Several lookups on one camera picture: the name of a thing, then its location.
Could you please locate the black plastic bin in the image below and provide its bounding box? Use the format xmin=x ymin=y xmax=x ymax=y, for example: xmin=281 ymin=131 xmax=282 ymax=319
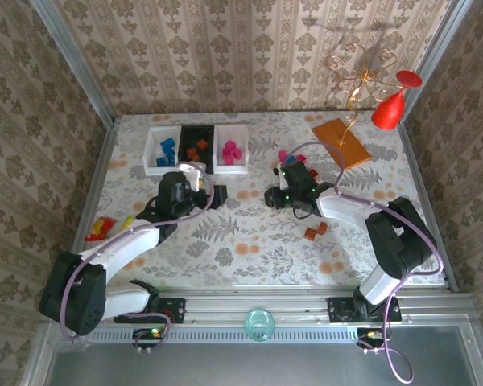
xmin=178 ymin=124 xmax=217 ymax=175

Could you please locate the white plastic bin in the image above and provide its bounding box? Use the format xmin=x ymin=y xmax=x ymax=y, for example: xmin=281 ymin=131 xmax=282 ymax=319
xmin=213 ymin=122 xmax=250 ymax=175
xmin=143 ymin=126 xmax=182 ymax=177

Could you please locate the red yellow fries toy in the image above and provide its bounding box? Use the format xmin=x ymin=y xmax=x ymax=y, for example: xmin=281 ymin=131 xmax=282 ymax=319
xmin=84 ymin=216 xmax=118 ymax=243

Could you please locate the red plastic goblet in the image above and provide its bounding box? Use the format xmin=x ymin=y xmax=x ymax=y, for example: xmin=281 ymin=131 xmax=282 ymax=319
xmin=370 ymin=70 xmax=423 ymax=131

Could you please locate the small circuit board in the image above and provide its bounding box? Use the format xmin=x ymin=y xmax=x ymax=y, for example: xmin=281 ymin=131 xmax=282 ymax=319
xmin=132 ymin=327 xmax=166 ymax=343
xmin=356 ymin=327 xmax=391 ymax=347

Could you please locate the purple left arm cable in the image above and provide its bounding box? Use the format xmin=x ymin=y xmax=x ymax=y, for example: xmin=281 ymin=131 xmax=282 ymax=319
xmin=59 ymin=166 xmax=217 ymax=355

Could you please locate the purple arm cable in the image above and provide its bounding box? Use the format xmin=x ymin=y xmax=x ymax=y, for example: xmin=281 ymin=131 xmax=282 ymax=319
xmin=284 ymin=140 xmax=445 ymax=384
xmin=59 ymin=166 xmax=217 ymax=355

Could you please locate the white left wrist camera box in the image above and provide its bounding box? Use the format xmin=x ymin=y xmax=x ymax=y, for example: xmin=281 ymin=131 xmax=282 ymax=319
xmin=175 ymin=161 xmax=208 ymax=191

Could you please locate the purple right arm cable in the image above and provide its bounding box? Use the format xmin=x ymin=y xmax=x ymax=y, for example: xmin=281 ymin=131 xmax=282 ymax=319
xmin=284 ymin=140 xmax=445 ymax=384

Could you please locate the gold wire stand wooden base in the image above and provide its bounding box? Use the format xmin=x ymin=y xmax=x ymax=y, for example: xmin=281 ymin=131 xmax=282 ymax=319
xmin=312 ymin=42 xmax=398 ymax=172

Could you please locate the aluminium table side rail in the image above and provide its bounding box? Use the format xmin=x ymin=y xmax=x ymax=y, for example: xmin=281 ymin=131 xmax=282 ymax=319
xmin=398 ymin=120 xmax=460 ymax=293
xmin=58 ymin=120 xmax=120 ymax=297

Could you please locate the long aluminium base rail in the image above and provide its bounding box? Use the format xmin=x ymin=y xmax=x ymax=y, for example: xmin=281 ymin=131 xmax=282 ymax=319
xmin=43 ymin=283 xmax=474 ymax=326

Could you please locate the grey slotted cable duct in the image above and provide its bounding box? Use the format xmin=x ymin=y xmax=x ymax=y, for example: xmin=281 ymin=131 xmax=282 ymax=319
xmin=90 ymin=326 xmax=359 ymax=344

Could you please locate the aluminium frame post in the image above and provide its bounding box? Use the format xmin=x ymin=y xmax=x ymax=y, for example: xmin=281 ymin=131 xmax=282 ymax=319
xmin=28 ymin=0 xmax=116 ymax=127
xmin=400 ymin=0 xmax=474 ymax=126

